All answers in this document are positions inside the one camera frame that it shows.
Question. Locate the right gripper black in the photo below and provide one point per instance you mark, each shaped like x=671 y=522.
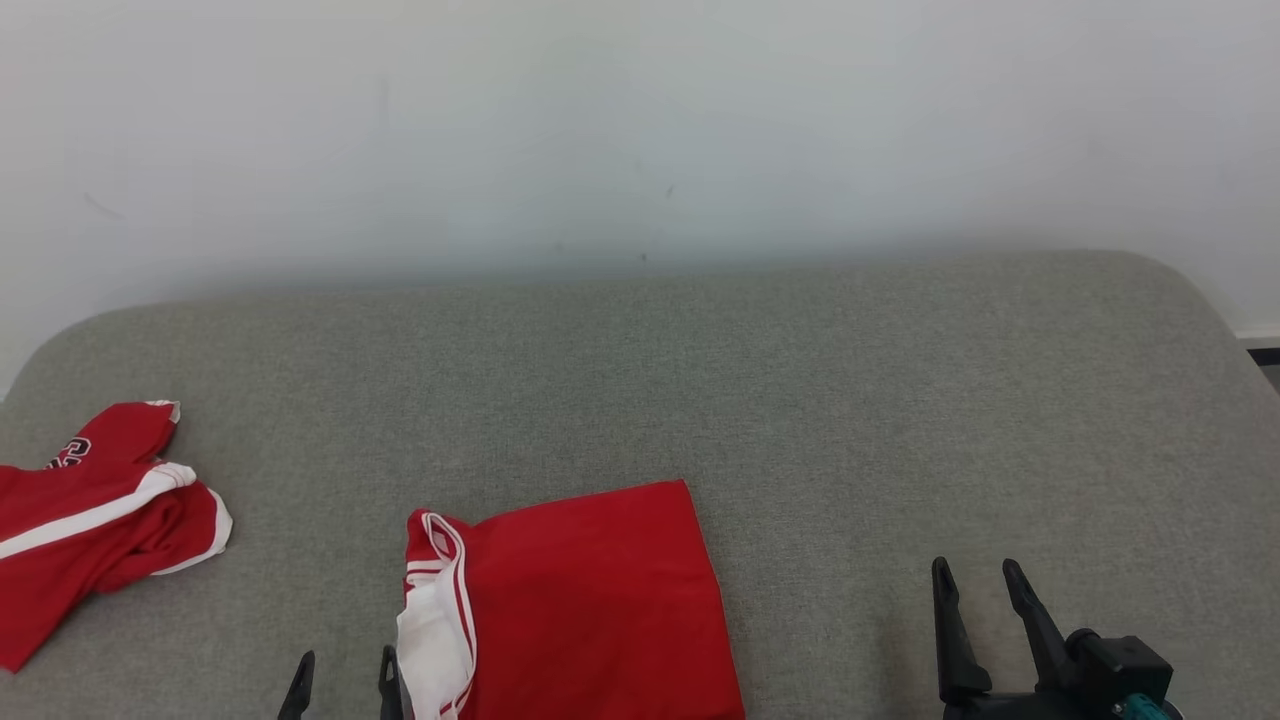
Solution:
x=1030 y=706

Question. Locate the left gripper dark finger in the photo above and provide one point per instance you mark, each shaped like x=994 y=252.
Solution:
x=390 y=685
x=298 y=690

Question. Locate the red jersey with white sleeves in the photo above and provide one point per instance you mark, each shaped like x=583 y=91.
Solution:
x=590 y=610

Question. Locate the white skirting board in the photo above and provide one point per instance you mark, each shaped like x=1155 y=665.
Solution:
x=1260 y=333

